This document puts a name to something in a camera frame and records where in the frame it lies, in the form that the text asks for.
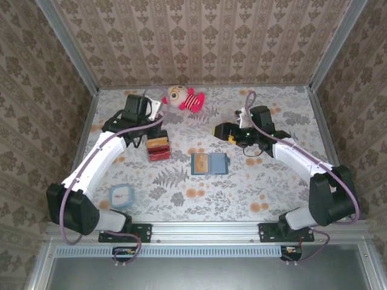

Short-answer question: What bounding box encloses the teal card holder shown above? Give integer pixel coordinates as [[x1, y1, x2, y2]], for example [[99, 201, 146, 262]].
[[190, 152, 230, 176]]

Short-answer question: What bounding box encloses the gold credit card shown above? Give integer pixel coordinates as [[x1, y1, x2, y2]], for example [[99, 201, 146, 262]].
[[146, 137, 169, 147]]

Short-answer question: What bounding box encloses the orange credit card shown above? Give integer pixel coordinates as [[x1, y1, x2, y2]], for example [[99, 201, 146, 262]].
[[193, 154, 209, 173]]

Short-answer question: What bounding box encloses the pink white plush toy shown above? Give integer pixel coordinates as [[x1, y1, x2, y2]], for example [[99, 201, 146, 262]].
[[161, 85, 206, 114]]

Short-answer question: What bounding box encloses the floral table cover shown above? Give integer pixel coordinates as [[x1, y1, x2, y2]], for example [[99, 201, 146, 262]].
[[65, 86, 348, 223]]

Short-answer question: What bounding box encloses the blue rimmed clear container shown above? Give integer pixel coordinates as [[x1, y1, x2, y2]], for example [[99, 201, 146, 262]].
[[108, 183, 135, 209]]

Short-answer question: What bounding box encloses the grey metal panel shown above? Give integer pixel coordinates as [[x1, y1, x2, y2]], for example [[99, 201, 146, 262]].
[[27, 243, 387, 290]]

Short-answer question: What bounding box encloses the aluminium back rail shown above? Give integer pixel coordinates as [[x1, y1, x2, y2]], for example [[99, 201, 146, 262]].
[[97, 84, 313, 91]]

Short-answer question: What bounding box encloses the aluminium side rail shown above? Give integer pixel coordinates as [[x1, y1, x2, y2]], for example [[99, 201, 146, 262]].
[[57, 89, 100, 223], [310, 86, 357, 221]]

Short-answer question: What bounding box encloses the aluminium frame post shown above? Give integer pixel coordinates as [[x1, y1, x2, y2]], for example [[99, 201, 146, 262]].
[[310, 0, 369, 91], [35, 0, 100, 94]]

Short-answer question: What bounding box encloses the aluminium front rail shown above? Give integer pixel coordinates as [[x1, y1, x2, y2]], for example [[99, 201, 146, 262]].
[[45, 220, 371, 245]]

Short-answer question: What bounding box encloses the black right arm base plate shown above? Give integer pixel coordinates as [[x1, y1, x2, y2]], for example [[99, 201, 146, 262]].
[[258, 222, 315, 243]]

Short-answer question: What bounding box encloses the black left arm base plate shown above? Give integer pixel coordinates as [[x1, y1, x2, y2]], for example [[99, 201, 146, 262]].
[[98, 222, 152, 243]]

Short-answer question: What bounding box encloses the grey slotted cable duct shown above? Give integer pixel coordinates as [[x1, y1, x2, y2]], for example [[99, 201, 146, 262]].
[[55, 245, 303, 258]]

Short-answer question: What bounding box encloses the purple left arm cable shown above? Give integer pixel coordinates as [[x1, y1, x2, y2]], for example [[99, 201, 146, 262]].
[[59, 85, 169, 267]]

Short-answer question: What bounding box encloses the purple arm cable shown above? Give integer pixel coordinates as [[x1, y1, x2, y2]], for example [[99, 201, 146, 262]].
[[59, 85, 169, 267], [245, 90, 362, 267]]

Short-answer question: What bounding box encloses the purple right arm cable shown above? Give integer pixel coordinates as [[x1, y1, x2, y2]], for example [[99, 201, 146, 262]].
[[245, 90, 362, 267]]

